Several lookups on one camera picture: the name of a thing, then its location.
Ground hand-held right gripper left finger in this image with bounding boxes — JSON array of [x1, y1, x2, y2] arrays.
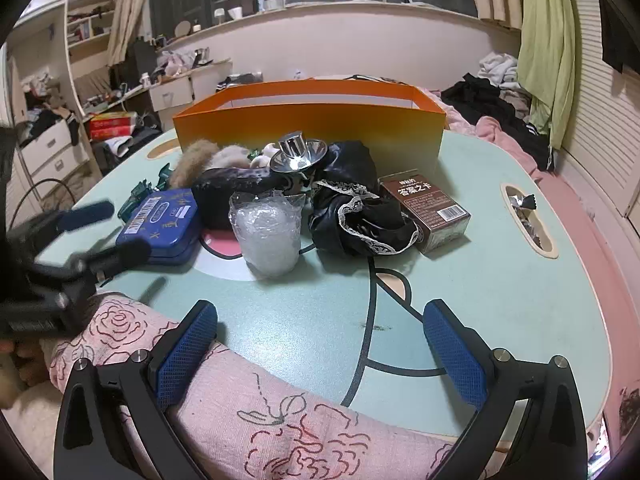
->
[[54, 300, 220, 480]]

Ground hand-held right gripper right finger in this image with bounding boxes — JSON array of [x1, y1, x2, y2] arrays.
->
[[423, 298, 589, 480]]

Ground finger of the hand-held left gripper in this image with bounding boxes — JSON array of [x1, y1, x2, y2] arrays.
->
[[62, 237, 153, 282], [20, 200, 116, 242]]

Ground blue tin box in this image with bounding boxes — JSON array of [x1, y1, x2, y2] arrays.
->
[[116, 188, 201, 266]]

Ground teal toy car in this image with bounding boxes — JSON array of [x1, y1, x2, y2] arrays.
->
[[117, 162, 173, 218]]

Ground orange cardboard box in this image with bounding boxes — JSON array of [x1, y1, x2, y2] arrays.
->
[[172, 79, 447, 176]]

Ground mint cartoon-print desktop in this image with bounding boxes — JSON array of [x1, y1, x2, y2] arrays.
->
[[37, 127, 616, 441]]

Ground person's left hand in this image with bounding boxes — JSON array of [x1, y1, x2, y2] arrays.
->
[[0, 337, 51, 403]]

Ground white drawer cabinet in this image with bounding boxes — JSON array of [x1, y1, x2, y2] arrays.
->
[[17, 120, 93, 196]]

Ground pink rose-print pajama cloth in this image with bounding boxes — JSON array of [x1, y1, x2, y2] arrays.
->
[[40, 292, 466, 480]]

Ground red boxes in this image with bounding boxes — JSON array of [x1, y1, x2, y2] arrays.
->
[[90, 111, 139, 141]]

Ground dark brown pouch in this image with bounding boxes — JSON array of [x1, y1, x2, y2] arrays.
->
[[191, 167, 281, 231]]

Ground brown furry pompom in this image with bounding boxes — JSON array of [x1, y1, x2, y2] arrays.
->
[[167, 141, 251, 191]]

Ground clear plastic cup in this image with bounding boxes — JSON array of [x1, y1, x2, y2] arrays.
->
[[229, 191, 307, 278]]

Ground brown carton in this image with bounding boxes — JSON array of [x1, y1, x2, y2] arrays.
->
[[378, 169, 472, 254]]

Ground white desk with drawers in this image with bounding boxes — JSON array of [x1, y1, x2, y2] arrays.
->
[[147, 60, 233, 112]]

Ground white toy figurine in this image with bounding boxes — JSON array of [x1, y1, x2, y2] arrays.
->
[[248, 142, 281, 168]]

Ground black lace cloth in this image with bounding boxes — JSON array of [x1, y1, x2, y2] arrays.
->
[[306, 140, 423, 258]]

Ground white bookshelf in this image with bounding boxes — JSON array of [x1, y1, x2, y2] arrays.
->
[[64, 0, 122, 67]]

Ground silver metal funnel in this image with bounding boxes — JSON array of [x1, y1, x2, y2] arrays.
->
[[270, 131, 329, 175]]

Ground black clothes pile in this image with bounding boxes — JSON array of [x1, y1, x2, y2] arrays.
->
[[440, 72, 556, 172]]

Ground white louvered closet door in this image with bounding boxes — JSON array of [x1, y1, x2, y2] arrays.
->
[[555, 0, 640, 218]]

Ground white clothes pile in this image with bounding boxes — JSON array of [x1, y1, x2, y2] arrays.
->
[[477, 52, 532, 106]]

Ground green hanging garment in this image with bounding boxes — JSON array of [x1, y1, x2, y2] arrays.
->
[[517, 0, 579, 149]]

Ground black hanging garment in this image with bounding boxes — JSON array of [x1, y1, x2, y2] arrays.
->
[[597, 0, 640, 74]]

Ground black cable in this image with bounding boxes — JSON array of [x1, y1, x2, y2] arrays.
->
[[10, 177, 86, 241]]

